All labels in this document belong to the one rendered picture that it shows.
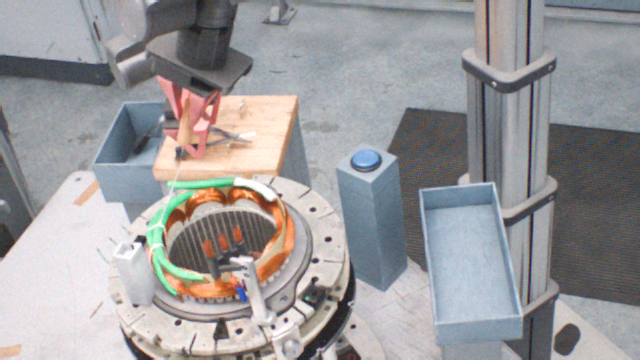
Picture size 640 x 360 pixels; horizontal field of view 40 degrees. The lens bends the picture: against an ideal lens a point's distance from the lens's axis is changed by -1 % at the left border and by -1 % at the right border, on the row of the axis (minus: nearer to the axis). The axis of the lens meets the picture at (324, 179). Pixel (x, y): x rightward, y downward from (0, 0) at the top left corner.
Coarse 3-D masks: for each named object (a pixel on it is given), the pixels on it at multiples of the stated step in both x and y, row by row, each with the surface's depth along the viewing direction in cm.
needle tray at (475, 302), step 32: (448, 192) 127; (480, 192) 126; (448, 224) 126; (480, 224) 125; (448, 256) 121; (480, 256) 121; (448, 288) 117; (480, 288) 116; (512, 288) 112; (448, 320) 113; (480, 320) 108; (512, 320) 108; (448, 352) 124; (480, 352) 124
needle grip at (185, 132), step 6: (186, 102) 100; (186, 108) 100; (186, 114) 100; (180, 120) 102; (186, 120) 101; (180, 126) 102; (186, 126) 101; (180, 132) 102; (186, 132) 102; (192, 132) 103; (180, 138) 103; (186, 138) 102; (180, 144) 103; (186, 144) 103
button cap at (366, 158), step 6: (360, 150) 138; (366, 150) 138; (372, 150) 138; (354, 156) 137; (360, 156) 137; (366, 156) 137; (372, 156) 136; (378, 156) 137; (354, 162) 136; (360, 162) 136; (366, 162) 136; (372, 162) 136; (378, 162) 137; (366, 168) 136
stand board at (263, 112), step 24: (240, 96) 149; (264, 96) 148; (288, 96) 148; (240, 120) 144; (264, 120) 143; (288, 120) 143; (168, 144) 142; (240, 144) 140; (264, 144) 139; (168, 168) 137; (192, 168) 137; (216, 168) 136; (240, 168) 135; (264, 168) 134
